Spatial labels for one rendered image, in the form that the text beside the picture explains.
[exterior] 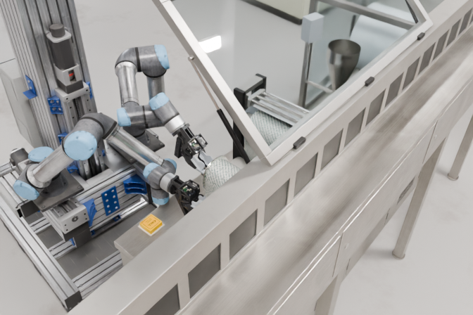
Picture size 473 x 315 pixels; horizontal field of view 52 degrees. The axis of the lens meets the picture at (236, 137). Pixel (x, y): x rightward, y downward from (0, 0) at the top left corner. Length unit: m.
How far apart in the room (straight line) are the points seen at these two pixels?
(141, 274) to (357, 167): 0.87
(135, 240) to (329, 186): 0.92
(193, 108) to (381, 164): 2.82
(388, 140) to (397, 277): 1.57
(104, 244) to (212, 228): 1.94
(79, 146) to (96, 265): 1.09
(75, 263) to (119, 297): 1.95
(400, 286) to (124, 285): 2.34
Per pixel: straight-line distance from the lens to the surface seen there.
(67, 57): 2.34
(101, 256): 3.02
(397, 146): 1.82
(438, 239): 3.56
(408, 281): 3.28
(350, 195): 1.60
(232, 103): 1.31
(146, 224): 2.18
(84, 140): 2.02
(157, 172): 2.07
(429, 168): 2.81
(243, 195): 1.25
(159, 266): 1.13
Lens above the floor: 2.56
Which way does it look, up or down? 40 degrees down
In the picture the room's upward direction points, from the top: 1 degrees clockwise
